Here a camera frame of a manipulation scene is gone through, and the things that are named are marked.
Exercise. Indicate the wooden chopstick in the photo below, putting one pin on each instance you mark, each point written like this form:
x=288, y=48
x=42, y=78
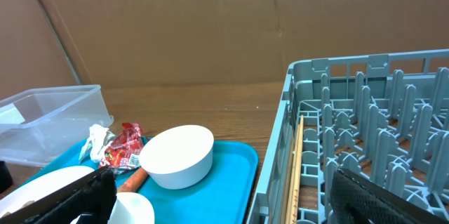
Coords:
x=296, y=175

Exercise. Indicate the white bowl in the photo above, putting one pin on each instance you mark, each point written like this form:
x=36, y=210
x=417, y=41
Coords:
x=179, y=157
x=132, y=208

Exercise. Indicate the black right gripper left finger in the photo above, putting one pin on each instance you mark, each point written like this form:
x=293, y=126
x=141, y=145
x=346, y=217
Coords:
x=90, y=199

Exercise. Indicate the red snack wrapper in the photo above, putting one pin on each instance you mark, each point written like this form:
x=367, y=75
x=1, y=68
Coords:
x=124, y=151

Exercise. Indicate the orange carrot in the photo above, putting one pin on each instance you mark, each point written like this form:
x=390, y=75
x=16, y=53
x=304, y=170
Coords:
x=134, y=182

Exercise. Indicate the grey dishwasher rack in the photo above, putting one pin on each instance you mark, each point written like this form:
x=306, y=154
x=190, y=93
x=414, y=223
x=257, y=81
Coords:
x=384, y=117

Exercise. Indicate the white plate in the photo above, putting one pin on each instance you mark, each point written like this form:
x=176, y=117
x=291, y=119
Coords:
x=41, y=187

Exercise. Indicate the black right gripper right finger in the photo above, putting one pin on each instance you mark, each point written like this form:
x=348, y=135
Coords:
x=356, y=200

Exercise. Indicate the white tissue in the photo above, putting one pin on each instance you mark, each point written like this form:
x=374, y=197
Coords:
x=100, y=138

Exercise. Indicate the clear plastic bin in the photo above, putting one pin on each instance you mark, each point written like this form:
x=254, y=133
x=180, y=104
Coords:
x=40, y=124

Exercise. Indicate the teal plastic tray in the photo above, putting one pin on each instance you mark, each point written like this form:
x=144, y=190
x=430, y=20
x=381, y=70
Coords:
x=221, y=197

